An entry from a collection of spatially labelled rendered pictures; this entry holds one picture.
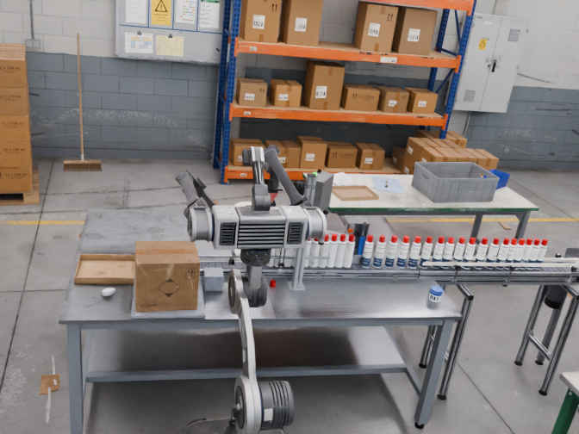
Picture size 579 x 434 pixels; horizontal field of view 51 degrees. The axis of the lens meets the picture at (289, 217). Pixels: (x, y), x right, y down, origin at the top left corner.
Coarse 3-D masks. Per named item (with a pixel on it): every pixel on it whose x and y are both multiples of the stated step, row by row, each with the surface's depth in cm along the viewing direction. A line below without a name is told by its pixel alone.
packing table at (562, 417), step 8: (560, 376) 303; (568, 376) 301; (576, 376) 302; (568, 384) 298; (576, 384) 296; (568, 392) 304; (576, 392) 293; (568, 400) 304; (576, 400) 302; (568, 408) 304; (576, 408) 305; (560, 416) 309; (568, 416) 305; (560, 424) 309; (568, 424) 308; (552, 432) 315; (560, 432) 310
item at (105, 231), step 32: (96, 224) 383; (128, 224) 388; (160, 224) 394; (384, 224) 437; (384, 256) 389; (96, 288) 315; (128, 288) 318; (224, 288) 330; (288, 288) 338; (320, 288) 342; (352, 288) 346; (384, 288) 350; (416, 288) 355; (64, 320) 287; (96, 320) 290; (128, 320) 293; (160, 320) 297; (192, 320) 300; (224, 320) 304; (256, 320) 307; (288, 320) 311; (320, 320) 315; (352, 320) 319
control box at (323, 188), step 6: (318, 174) 324; (324, 174) 325; (330, 174) 326; (318, 180) 315; (324, 180) 316; (330, 180) 324; (318, 186) 315; (324, 186) 317; (330, 186) 327; (318, 192) 317; (324, 192) 319; (330, 192) 330; (318, 198) 318; (324, 198) 322; (330, 198) 333; (318, 204) 319; (324, 204) 325
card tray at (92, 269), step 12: (84, 264) 335; (96, 264) 336; (108, 264) 338; (120, 264) 339; (132, 264) 341; (84, 276) 323; (96, 276) 325; (108, 276) 326; (120, 276) 328; (132, 276) 329
